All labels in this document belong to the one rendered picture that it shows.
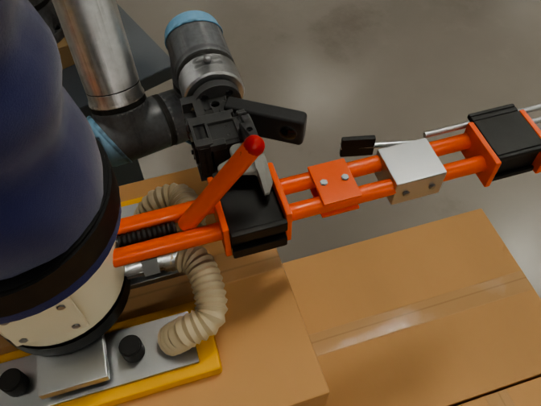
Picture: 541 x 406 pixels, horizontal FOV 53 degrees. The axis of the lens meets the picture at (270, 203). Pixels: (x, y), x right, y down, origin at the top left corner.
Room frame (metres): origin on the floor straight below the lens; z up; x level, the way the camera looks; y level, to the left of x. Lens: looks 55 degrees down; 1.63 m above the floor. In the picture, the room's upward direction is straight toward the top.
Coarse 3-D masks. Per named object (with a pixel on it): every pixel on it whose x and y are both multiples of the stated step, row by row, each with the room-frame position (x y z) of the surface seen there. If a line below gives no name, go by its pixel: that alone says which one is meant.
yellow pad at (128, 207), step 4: (132, 200) 0.47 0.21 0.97; (136, 200) 0.47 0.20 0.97; (140, 200) 0.47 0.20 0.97; (124, 204) 0.46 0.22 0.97; (128, 204) 0.46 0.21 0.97; (132, 204) 0.46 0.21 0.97; (136, 204) 0.46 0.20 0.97; (124, 208) 0.45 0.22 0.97; (128, 208) 0.45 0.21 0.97; (132, 208) 0.45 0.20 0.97; (124, 212) 0.44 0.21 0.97; (128, 212) 0.44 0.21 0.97; (132, 212) 0.44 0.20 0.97; (124, 216) 0.44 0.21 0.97; (128, 216) 0.44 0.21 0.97; (116, 240) 0.40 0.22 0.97
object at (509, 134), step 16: (512, 112) 0.51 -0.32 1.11; (480, 128) 0.48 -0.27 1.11; (496, 128) 0.48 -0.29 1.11; (512, 128) 0.48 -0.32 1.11; (528, 128) 0.48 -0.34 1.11; (480, 144) 0.46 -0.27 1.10; (496, 144) 0.46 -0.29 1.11; (512, 144) 0.46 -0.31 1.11; (528, 144) 0.46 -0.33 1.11; (496, 160) 0.43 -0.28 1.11; (512, 160) 0.45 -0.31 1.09; (528, 160) 0.46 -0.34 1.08; (480, 176) 0.44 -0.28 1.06; (496, 176) 0.44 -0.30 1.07
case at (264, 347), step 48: (144, 192) 0.50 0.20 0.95; (144, 288) 0.33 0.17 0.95; (240, 288) 0.33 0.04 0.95; (288, 288) 0.33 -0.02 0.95; (0, 336) 0.27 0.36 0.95; (240, 336) 0.26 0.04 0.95; (288, 336) 0.26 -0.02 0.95; (192, 384) 0.20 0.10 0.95; (240, 384) 0.20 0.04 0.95; (288, 384) 0.20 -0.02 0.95
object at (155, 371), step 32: (128, 320) 0.28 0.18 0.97; (160, 320) 0.28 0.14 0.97; (128, 352) 0.23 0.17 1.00; (160, 352) 0.23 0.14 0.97; (192, 352) 0.23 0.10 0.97; (0, 384) 0.19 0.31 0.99; (32, 384) 0.20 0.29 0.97; (96, 384) 0.20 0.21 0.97; (128, 384) 0.20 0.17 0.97; (160, 384) 0.20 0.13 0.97
